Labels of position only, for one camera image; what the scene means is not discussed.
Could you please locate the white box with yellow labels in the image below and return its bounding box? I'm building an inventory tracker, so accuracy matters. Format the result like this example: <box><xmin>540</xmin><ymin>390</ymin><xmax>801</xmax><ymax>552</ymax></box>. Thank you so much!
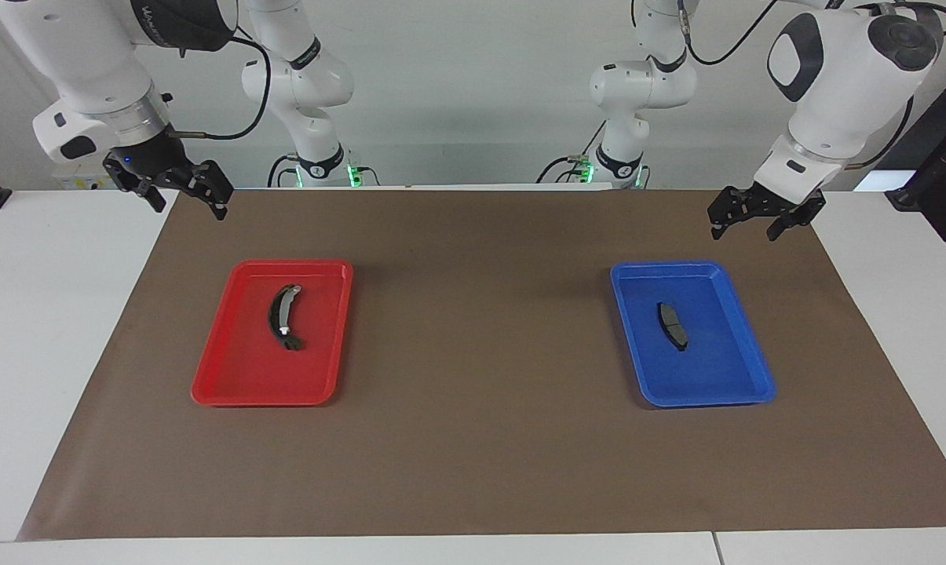
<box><xmin>53</xmin><ymin>157</ymin><xmax>140</xmax><ymax>191</ymax></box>

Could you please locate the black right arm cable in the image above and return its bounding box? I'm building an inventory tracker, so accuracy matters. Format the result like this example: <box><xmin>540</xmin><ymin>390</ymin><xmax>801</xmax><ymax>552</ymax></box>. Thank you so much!
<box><xmin>166</xmin><ymin>27</ymin><xmax>273</xmax><ymax>142</ymax></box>

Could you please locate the black right base cable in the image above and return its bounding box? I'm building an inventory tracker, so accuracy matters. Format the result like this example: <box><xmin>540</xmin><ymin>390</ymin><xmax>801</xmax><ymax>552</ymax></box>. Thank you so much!
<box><xmin>267</xmin><ymin>153</ymin><xmax>301</xmax><ymax>189</ymax></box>

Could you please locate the red plastic tray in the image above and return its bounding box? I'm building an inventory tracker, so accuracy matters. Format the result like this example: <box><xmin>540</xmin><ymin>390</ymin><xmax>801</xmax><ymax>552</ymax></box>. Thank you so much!
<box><xmin>190</xmin><ymin>259</ymin><xmax>355</xmax><ymax>407</ymax></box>

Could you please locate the grey brake pad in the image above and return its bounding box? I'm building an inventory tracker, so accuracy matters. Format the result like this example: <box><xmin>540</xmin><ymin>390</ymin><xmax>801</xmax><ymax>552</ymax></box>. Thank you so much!
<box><xmin>657</xmin><ymin>301</ymin><xmax>690</xmax><ymax>352</ymax></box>

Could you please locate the black base cable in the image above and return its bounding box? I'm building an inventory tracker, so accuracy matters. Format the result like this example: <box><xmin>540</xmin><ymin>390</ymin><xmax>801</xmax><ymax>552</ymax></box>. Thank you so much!
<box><xmin>267</xmin><ymin>153</ymin><xmax>301</xmax><ymax>189</ymax></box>
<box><xmin>537</xmin><ymin>118</ymin><xmax>608</xmax><ymax>185</ymax></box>

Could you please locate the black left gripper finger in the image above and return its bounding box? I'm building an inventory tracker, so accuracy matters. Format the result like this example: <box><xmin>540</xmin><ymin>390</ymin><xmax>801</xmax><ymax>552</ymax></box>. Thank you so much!
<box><xmin>767</xmin><ymin>196</ymin><xmax>825</xmax><ymax>242</ymax></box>
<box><xmin>707</xmin><ymin>188</ymin><xmax>744</xmax><ymax>241</ymax></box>

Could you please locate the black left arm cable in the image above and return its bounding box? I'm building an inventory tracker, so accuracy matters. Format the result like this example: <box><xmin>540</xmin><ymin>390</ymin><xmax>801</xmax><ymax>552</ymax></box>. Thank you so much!
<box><xmin>673</xmin><ymin>0</ymin><xmax>781</xmax><ymax>67</ymax></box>

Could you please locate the brown table mat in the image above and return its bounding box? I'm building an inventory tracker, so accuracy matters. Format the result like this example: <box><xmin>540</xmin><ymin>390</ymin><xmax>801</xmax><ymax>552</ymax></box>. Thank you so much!
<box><xmin>16</xmin><ymin>187</ymin><xmax>946</xmax><ymax>542</ymax></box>

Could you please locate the curved brake pad with clip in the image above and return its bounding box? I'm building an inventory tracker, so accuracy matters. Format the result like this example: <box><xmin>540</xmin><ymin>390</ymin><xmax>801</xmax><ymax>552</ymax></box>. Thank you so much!
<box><xmin>267</xmin><ymin>284</ymin><xmax>305</xmax><ymax>352</ymax></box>

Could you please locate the blue plastic tray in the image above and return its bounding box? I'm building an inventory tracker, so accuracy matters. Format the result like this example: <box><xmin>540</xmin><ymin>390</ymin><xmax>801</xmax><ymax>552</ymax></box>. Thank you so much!
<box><xmin>609</xmin><ymin>261</ymin><xmax>778</xmax><ymax>409</ymax></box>

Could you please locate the black left base cable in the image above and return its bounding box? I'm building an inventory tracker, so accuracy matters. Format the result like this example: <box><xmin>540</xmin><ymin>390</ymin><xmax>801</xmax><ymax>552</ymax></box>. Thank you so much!
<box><xmin>537</xmin><ymin>118</ymin><xmax>608</xmax><ymax>185</ymax></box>

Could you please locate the black stand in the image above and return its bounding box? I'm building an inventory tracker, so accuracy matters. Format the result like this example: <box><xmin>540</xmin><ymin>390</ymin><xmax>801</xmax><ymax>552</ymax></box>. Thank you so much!
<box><xmin>885</xmin><ymin>59</ymin><xmax>946</xmax><ymax>275</ymax></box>

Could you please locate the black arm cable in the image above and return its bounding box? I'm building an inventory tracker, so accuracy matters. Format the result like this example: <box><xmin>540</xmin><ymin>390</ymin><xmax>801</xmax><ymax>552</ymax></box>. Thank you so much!
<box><xmin>673</xmin><ymin>0</ymin><xmax>781</xmax><ymax>67</ymax></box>
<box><xmin>166</xmin><ymin>27</ymin><xmax>273</xmax><ymax>142</ymax></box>

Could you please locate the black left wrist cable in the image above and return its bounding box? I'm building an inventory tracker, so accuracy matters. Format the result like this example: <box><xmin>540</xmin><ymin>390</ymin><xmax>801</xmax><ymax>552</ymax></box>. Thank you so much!
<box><xmin>853</xmin><ymin>94</ymin><xmax>915</xmax><ymax>170</ymax></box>

